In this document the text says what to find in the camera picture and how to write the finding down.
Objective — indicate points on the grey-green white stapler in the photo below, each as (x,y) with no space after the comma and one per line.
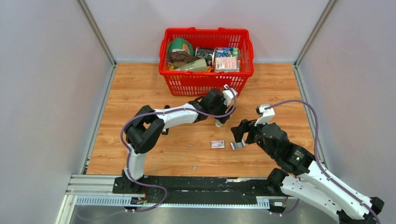
(218,123)

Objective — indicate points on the brown crumpled bag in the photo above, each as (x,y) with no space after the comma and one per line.
(180,57)

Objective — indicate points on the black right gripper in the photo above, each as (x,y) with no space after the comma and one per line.
(244,126)

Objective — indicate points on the red plastic shopping basket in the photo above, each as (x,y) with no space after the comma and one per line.
(227,42)

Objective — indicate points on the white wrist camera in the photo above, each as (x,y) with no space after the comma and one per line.
(265,112)
(229,94)

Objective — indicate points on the black stapler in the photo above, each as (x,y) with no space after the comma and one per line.
(166,131)

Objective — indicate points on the dark patterned packet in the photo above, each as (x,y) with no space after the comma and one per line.
(205,53)

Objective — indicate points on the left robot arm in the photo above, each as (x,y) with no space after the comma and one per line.
(141,133)

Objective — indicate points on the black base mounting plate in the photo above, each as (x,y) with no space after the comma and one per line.
(202,191)

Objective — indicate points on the aluminium frame rail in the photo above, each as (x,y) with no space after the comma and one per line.
(97,190)

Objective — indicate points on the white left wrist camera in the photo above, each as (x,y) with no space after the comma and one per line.
(229,94)

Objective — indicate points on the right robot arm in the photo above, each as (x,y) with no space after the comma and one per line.
(299,175)

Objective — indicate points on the pink white packet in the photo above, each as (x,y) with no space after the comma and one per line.
(227,64)

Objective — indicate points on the pale green bottle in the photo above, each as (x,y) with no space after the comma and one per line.
(199,65)

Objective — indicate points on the open staple box tray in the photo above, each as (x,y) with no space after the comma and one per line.
(237,145)

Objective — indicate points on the red white staple box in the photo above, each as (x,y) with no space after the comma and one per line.
(217,144)

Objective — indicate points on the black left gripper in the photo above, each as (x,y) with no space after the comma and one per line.
(225,108)

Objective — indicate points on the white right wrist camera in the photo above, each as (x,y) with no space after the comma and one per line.
(265,112)

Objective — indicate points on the green snack bag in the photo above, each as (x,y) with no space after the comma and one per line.
(180,44)

